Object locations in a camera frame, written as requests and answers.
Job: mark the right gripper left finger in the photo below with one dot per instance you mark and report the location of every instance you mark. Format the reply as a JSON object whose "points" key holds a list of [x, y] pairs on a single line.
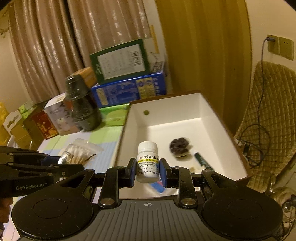
{"points": [[113, 180]]}

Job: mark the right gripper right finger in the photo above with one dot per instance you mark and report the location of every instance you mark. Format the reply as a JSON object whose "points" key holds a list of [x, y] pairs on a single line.
{"points": [[179, 178]]}

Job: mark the green lip gel tube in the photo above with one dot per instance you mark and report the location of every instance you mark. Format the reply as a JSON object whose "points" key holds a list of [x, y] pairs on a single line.
{"points": [[203, 162]]}

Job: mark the brown hair scrunchie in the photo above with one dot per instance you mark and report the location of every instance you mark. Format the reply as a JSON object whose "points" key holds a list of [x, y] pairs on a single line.
{"points": [[179, 147]]}

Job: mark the white pill bottle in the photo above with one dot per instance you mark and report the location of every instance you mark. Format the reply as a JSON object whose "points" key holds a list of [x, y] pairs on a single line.
{"points": [[147, 162]]}

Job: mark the clear cotton swab bag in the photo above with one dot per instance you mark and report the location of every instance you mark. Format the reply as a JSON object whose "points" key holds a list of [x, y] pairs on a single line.
{"points": [[79, 152]]}

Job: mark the operator hand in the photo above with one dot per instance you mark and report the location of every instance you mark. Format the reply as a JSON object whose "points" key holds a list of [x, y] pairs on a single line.
{"points": [[5, 209]]}

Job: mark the brown cardboard box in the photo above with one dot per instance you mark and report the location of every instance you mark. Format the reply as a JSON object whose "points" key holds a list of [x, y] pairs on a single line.
{"points": [[26, 132]]}

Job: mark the checked tablecloth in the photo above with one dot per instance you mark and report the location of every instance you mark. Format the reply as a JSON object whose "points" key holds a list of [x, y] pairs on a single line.
{"points": [[105, 136]]}

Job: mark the brown white storage box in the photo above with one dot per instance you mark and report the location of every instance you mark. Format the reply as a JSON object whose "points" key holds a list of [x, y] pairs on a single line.
{"points": [[188, 133]]}

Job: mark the red gift box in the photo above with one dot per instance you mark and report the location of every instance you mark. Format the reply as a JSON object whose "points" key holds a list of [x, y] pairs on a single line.
{"points": [[44, 125]]}

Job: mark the white cutout cardboard box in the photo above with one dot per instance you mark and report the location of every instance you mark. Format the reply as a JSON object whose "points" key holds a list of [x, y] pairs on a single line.
{"points": [[12, 120]]}

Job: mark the light green tissue box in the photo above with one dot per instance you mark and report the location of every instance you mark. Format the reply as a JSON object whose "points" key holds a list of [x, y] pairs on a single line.
{"points": [[114, 115]]}

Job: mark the dark stacked pots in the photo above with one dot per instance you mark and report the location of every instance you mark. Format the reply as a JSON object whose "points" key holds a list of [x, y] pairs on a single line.
{"points": [[83, 107]]}

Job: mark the white appliance box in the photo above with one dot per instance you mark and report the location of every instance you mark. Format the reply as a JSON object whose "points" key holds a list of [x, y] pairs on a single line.
{"points": [[58, 112]]}

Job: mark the blue milk carton box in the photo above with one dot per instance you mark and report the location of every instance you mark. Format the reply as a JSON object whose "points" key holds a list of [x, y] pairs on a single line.
{"points": [[126, 91]]}

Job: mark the quilted chair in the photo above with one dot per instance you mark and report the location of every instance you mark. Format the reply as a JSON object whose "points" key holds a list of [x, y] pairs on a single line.
{"points": [[268, 125]]}

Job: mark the steel kettle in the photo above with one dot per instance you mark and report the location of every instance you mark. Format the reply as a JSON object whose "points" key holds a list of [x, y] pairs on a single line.
{"points": [[285, 197]]}

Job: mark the green top box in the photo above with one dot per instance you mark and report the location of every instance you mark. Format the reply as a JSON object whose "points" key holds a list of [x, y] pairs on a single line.
{"points": [[124, 61]]}

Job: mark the beige curtain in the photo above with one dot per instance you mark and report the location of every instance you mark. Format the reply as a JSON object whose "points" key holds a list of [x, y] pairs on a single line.
{"points": [[53, 39]]}

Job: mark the wall socket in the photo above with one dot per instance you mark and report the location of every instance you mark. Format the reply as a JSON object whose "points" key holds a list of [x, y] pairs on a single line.
{"points": [[281, 46]]}

